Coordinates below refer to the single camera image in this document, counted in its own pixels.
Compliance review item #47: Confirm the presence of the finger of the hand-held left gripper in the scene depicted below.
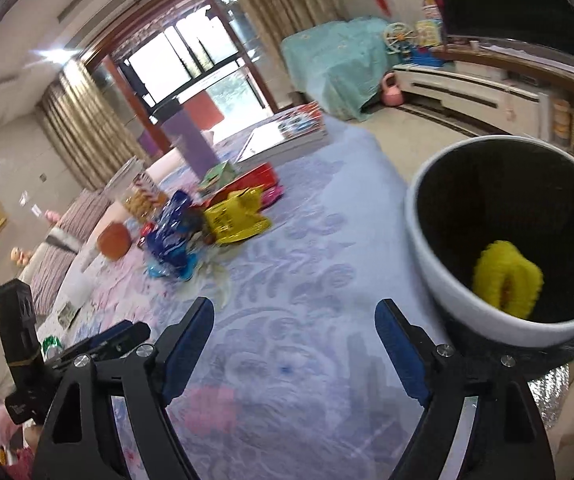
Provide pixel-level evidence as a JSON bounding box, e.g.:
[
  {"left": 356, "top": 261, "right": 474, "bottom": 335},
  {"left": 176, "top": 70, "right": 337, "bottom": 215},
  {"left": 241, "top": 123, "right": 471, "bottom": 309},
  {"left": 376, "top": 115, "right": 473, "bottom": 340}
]
[{"left": 50, "top": 321, "right": 151, "bottom": 361}]

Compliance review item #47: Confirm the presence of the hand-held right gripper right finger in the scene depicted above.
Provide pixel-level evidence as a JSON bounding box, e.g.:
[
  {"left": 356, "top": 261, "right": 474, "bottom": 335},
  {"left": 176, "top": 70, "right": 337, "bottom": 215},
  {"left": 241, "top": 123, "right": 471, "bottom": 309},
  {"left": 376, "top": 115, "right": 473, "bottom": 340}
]
[{"left": 374, "top": 298, "right": 555, "bottom": 480}]

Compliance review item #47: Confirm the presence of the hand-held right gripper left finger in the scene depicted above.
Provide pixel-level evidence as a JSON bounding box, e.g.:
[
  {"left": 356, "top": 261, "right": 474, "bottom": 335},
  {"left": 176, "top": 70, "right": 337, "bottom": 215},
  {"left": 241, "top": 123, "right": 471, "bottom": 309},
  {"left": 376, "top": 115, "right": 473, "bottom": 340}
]
[{"left": 31, "top": 297, "right": 215, "bottom": 480}]

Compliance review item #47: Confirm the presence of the clear plastic wrapper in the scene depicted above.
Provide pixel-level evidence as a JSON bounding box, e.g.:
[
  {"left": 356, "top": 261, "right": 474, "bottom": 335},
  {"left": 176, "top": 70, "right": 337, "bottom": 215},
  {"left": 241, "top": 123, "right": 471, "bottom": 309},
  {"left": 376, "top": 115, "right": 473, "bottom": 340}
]
[{"left": 187, "top": 252, "right": 234, "bottom": 302}]

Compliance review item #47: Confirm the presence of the blue snack wrapper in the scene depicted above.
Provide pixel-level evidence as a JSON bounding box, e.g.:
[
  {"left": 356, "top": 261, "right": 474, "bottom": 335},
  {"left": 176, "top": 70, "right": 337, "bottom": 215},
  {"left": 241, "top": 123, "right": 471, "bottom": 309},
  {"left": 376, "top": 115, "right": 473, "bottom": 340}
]
[{"left": 144, "top": 190, "right": 203, "bottom": 281}]

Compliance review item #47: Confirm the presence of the white waste bin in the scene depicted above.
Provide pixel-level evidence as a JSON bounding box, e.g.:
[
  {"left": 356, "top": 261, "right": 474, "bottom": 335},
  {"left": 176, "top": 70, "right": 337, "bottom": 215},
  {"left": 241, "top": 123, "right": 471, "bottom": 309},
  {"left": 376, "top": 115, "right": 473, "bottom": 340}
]
[{"left": 404, "top": 135, "right": 574, "bottom": 381}]

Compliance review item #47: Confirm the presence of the yellow knobbly toy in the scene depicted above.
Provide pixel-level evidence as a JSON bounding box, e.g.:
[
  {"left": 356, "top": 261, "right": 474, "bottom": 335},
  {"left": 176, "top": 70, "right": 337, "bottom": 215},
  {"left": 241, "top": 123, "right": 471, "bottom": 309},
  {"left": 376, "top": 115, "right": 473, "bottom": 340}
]
[{"left": 472, "top": 241, "right": 542, "bottom": 320}]

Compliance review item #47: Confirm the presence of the yellow printed snack wrapper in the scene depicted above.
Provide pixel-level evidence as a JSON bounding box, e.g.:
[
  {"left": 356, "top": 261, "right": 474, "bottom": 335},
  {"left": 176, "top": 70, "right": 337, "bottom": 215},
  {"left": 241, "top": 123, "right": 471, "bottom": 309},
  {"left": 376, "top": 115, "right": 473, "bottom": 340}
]
[{"left": 202, "top": 187, "right": 272, "bottom": 246}]

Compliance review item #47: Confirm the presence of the small printed packet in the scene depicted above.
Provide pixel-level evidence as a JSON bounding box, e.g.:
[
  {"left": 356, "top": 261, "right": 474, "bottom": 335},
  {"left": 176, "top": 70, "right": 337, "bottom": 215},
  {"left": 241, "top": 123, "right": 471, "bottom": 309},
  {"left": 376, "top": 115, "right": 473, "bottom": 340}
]
[{"left": 57, "top": 302, "right": 83, "bottom": 326}]

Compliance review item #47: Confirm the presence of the striped sofa cushion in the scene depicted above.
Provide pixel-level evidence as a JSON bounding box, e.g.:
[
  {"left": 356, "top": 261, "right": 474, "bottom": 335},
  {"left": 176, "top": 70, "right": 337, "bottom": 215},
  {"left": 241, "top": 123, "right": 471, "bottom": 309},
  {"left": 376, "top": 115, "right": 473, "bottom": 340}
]
[{"left": 30, "top": 192, "right": 113, "bottom": 306}]

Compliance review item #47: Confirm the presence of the orange fruit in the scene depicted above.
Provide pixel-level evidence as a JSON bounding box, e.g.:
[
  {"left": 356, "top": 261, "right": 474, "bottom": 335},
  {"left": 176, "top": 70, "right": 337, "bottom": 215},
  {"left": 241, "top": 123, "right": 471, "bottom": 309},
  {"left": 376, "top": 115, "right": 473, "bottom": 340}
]
[{"left": 96, "top": 222, "right": 130, "bottom": 260}]

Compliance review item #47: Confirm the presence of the pink cloth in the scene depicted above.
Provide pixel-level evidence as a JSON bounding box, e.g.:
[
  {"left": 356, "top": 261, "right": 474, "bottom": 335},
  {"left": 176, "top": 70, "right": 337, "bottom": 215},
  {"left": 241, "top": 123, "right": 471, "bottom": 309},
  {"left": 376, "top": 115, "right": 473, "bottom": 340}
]
[{"left": 0, "top": 405, "right": 35, "bottom": 480}]

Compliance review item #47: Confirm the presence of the clear plastic snack jar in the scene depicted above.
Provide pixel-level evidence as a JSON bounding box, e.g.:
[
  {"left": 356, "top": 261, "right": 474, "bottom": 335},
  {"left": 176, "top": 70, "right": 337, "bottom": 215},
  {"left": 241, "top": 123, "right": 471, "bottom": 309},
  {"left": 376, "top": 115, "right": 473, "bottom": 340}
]
[{"left": 117, "top": 172, "right": 165, "bottom": 221}]

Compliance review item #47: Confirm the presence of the silver foil mat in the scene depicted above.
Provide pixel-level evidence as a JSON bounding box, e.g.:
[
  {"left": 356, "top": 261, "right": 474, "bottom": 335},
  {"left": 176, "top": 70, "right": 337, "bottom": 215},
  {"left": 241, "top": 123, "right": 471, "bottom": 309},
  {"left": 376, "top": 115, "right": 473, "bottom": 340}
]
[{"left": 527, "top": 365, "right": 570, "bottom": 428}]

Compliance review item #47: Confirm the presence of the pink plastic toy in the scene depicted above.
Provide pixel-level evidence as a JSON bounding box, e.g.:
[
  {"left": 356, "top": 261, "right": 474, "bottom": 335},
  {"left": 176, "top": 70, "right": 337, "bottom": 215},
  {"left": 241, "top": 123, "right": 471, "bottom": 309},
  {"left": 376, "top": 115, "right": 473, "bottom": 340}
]
[{"left": 259, "top": 185, "right": 286, "bottom": 206}]

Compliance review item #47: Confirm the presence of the green printed packet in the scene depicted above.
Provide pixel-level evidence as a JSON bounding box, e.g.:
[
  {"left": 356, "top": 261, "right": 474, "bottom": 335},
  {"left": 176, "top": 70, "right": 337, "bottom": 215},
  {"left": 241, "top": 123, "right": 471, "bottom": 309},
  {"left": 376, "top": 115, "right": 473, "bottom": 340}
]
[{"left": 202, "top": 160, "right": 240, "bottom": 193}]

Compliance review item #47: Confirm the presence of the red white carton box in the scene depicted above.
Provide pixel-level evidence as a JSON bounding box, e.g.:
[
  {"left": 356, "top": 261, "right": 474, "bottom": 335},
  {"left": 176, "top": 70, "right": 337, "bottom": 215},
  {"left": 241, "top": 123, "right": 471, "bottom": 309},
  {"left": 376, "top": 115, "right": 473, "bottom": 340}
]
[{"left": 237, "top": 162, "right": 278, "bottom": 192}]

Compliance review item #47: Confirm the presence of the purple thermos bottle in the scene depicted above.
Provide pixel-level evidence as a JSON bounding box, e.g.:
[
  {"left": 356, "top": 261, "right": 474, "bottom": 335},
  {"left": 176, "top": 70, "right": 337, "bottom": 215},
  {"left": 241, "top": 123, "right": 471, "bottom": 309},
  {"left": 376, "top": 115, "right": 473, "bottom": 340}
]
[{"left": 159, "top": 110, "right": 215, "bottom": 173}]

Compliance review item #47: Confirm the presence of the beige striped curtain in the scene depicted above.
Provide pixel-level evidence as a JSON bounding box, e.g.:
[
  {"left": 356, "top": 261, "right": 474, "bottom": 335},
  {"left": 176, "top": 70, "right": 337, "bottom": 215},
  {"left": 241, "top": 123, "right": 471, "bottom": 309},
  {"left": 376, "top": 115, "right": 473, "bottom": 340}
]
[
  {"left": 40, "top": 60, "right": 133, "bottom": 191},
  {"left": 222, "top": 0, "right": 338, "bottom": 111}
]

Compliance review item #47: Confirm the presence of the red chair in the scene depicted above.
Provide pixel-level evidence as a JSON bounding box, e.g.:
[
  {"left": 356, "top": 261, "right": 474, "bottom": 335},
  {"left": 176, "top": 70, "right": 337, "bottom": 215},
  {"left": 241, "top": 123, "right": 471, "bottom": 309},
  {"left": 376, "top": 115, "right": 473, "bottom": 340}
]
[{"left": 184, "top": 92, "right": 223, "bottom": 133}]

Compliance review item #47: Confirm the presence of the stack of books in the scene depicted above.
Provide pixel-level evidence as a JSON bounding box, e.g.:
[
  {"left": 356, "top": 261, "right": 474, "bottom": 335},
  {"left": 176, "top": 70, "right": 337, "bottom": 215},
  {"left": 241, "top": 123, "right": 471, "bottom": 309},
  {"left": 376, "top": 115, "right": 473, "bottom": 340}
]
[{"left": 237, "top": 101, "right": 329, "bottom": 166}]

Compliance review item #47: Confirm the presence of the pink toy kettle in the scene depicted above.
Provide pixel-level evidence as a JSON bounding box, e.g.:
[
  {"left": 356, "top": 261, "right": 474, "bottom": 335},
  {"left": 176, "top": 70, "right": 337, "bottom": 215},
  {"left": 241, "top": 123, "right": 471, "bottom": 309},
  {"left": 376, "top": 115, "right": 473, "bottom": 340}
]
[{"left": 378, "top": 72, "right": 402, "bottom": 107}]

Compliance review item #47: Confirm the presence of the white television cabinet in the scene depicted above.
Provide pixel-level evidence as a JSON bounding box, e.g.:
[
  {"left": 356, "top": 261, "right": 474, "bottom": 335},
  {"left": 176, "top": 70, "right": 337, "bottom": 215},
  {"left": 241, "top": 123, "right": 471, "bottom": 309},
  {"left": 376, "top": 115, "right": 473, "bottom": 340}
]
[{"left": 392, "top": 47, "right": 574, "bottom": 161}]

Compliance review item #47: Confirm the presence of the teal furniture cover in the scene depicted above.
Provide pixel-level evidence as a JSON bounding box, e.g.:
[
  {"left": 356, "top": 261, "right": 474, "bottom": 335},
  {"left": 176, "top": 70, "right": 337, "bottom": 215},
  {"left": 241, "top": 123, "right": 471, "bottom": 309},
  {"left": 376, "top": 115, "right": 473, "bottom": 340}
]
[{"left": 281, "top": 17, "right": 393, "bottom": 122}]

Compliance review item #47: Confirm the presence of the blue toy base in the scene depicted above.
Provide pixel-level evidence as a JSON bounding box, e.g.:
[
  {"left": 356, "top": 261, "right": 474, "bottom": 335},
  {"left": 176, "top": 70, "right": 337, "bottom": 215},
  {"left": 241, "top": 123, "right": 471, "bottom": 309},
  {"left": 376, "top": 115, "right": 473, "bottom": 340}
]
[{"left": 409, "top": 45, "right": 445, "bottom": 68}]

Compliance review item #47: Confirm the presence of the wooden framed balcony door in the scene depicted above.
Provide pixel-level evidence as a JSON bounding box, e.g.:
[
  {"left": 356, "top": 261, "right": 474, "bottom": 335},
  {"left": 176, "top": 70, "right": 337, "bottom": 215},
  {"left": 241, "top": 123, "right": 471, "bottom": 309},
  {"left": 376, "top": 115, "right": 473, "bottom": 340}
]
[{"left": 82, "top": 0, "right": 273, "bottom": 126}]

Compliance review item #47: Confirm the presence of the ferris wheel toy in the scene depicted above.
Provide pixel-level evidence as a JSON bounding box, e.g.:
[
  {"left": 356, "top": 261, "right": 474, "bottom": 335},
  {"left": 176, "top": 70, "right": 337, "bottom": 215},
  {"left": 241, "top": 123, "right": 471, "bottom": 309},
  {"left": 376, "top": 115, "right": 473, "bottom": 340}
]
[{"left": 383, "top": 22, "right": 418, "bottom": 56}]

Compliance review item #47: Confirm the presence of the colourful toy box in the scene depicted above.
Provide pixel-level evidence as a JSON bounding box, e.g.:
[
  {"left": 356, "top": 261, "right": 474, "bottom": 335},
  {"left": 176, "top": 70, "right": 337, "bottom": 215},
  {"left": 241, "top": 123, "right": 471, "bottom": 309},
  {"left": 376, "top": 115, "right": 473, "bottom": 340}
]
[{"left": 414, "top": 0, "right": 442, "bottom": 48}]

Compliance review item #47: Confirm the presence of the black television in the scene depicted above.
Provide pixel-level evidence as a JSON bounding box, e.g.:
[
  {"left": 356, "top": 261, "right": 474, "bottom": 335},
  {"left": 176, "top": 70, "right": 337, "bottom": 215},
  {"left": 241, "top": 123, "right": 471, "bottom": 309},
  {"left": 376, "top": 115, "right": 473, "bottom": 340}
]
[{"left": 427, "top": 0, "right": 574, "bottom": 68}]

